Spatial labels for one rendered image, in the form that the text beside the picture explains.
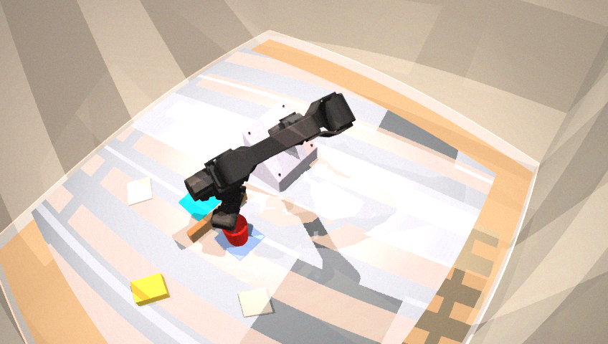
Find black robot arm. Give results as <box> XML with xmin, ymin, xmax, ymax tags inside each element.
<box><xmin>184</xmin><ymin>91</ymin><xmax>356</xmax><ymax>202</ymax></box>

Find yellow block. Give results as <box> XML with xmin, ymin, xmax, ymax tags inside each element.
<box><xmin>130</xmin><ymin>273</ymin><xmax>170</xmax><ymax>307</ymax></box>

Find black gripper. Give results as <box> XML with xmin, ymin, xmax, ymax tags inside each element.
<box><xmin>210</xmin><ymin>186</ymin><xmax>247</xmax><ymax>231</ymax></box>

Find red cup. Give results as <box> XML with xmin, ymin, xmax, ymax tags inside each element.
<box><xmin>222</xmin><ymin>215</ymin><xmax>248</xmax><ymax>247</ymax></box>

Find tan wooden bar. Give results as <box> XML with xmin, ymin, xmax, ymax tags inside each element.
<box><xmin>187</xmin><ymin>191</ymin><xmax>247</xmax><ymax>243</ymax></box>

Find cream flat square slab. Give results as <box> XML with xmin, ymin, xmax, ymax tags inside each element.
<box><xmin>127</xmin><ymin>176</ymin><xmax>153</xmax><ymax>206</ymax></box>

